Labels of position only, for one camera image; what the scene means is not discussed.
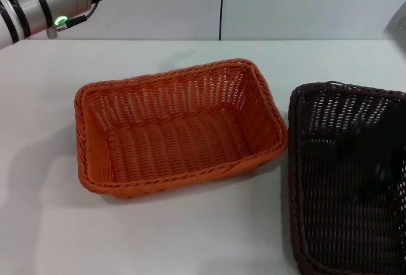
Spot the orange wicker basket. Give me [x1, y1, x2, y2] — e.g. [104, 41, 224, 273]
[74, 58, 289, 200]

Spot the dark brown wicker basket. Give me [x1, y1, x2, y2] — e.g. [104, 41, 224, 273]
[287, 80, 406, 275]

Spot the left arm connector cable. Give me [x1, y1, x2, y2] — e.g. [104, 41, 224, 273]
[46, 1, 100, 39]

